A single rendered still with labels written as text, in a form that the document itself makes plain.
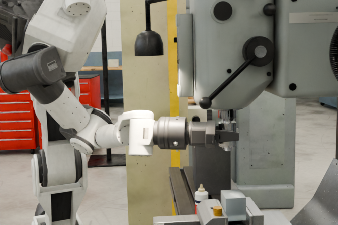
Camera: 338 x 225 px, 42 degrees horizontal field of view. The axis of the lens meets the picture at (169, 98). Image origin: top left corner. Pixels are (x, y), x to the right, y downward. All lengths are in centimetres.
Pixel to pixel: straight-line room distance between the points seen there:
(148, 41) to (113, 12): 910
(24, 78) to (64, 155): 51
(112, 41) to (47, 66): 892
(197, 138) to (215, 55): 23
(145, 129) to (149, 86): 171
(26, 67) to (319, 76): 74
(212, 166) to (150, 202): 157
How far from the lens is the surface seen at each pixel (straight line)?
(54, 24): 131
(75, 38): 129
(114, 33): 1013
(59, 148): 166
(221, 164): 151
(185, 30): 110
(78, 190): 174
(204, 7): 105
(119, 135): 124
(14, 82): 126
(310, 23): 108
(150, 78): 285
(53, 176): 168
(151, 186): 301
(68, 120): 133
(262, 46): 103
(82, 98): 567
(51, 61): 125
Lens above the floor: 149
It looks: 8 degrees down
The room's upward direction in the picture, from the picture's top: 1 degrees counter-clockwise
